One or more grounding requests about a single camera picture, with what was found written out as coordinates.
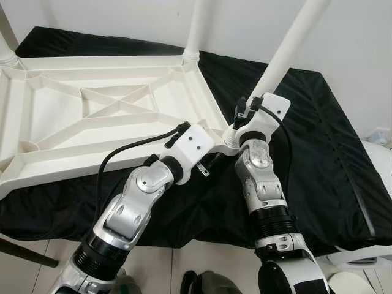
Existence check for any white floor fan heater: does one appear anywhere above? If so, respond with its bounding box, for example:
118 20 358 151
334 245 392 271

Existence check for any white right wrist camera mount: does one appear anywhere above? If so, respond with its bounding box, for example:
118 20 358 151
236 92 292 146

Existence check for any white plastic children table top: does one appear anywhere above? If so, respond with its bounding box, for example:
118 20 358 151
0 54 244 200

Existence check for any black table cloth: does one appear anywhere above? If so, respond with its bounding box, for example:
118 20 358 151
0 26 392 252

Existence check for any grey robot right leg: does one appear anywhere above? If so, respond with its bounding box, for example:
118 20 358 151
181 270 243 294

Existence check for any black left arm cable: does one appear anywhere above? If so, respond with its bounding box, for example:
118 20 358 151
95 121 192 222

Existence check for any white tapered plastic table leg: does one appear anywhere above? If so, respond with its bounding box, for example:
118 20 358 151
182 0 213 64
222 0 332 154
0 12 19 68

